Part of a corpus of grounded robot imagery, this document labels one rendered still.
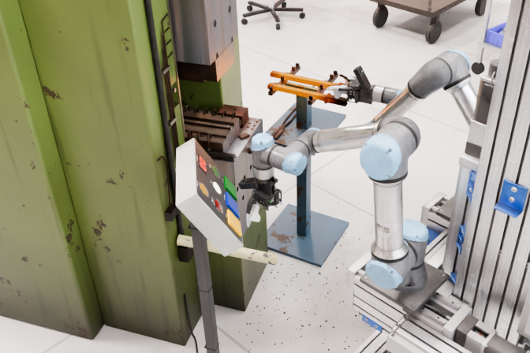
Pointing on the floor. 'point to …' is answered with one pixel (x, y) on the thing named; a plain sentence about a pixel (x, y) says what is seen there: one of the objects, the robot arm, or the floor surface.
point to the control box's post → (205, 290)
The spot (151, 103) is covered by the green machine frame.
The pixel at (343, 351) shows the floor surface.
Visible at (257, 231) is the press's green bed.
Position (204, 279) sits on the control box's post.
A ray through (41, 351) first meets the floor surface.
